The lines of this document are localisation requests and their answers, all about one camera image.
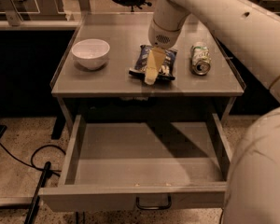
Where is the grey cabinet table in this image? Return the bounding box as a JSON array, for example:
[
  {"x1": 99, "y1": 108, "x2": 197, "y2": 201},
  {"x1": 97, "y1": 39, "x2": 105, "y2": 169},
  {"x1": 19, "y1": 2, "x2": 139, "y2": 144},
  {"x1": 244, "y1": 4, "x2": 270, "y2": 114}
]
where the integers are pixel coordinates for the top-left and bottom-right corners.
[{"x1": 49, "y1": 12, "x2": 246, "y2": 135}]

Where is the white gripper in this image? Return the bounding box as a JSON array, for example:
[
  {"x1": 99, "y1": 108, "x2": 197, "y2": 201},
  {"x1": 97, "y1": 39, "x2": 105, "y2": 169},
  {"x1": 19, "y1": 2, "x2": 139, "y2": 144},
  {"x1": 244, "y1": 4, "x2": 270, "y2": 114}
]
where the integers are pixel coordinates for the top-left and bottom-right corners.
[{"x1": 145, "y1": 20, "x2": 180, "y2": 85}]

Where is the open grey top drawer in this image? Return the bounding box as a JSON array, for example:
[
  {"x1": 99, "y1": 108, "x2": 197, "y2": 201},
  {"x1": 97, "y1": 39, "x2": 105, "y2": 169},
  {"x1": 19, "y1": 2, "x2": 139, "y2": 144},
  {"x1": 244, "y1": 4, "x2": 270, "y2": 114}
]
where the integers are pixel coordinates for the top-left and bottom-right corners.
[{"x1": 40, "y1": 115, "x2": 231, "y2": 212}]

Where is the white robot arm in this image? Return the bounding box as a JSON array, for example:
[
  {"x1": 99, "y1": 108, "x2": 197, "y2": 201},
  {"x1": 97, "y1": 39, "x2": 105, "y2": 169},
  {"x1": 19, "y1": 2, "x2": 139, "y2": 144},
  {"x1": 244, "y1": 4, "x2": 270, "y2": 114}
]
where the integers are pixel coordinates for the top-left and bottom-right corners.
[{"x1": 148, "y1": 0, "x2": 280, "y2": 224}]

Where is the green white soda can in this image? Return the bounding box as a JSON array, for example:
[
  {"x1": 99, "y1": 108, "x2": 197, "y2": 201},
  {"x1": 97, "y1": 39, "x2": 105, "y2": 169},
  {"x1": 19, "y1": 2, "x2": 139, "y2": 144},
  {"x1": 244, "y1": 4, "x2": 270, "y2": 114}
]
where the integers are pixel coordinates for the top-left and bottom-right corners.
[{"x1": 190, "y1": 42, "x2": 211, "y2": 76}]

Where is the black floor cable left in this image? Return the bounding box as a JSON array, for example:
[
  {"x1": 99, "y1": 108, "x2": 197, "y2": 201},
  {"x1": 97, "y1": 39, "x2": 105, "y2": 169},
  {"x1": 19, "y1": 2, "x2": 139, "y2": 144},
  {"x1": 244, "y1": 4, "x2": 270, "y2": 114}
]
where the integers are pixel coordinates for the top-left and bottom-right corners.
[{"x1": 0, "y1": 133, "x2": 67, "y2": 178}]

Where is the white ceramic bowl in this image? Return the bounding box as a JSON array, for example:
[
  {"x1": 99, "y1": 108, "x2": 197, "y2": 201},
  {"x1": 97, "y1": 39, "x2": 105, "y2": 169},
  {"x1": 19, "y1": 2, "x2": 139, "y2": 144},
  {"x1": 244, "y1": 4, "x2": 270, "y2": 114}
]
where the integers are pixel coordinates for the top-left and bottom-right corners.
[{"x1": 71, "y1": 39, "x2": 110, "y2": 70}]

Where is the black pole on floor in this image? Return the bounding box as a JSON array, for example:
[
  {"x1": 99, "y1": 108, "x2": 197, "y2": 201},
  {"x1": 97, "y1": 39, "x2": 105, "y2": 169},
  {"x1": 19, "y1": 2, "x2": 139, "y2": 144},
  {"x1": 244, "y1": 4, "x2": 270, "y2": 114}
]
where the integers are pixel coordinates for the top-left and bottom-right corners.
[{"x1": 24, "y1": 161, "x2": 51, "y2": 224}]

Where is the blue chip bag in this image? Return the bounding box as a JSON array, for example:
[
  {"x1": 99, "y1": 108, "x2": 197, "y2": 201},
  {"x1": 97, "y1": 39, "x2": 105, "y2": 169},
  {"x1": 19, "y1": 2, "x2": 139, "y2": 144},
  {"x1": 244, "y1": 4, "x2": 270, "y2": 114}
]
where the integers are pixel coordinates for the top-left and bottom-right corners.
[{"x1": 129, "y1": 45, "x2": 177, "y2": 81}]

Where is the white horizontal rail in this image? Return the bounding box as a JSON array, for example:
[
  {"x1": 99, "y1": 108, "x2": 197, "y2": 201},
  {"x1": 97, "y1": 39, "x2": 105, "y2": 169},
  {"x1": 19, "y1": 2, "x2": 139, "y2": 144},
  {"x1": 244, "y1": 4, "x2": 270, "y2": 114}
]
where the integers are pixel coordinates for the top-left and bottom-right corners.
[{"x1": 0, "y1": 21, "x2": 79, "y2": 31}]

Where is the black drawer handle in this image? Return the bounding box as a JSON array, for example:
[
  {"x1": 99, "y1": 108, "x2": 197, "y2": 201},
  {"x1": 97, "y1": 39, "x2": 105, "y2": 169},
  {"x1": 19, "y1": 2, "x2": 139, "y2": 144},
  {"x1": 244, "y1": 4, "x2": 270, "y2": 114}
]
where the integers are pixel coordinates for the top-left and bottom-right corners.
[{"x1": 135, "y1": 195, "x2": 172, "y2": 211}]

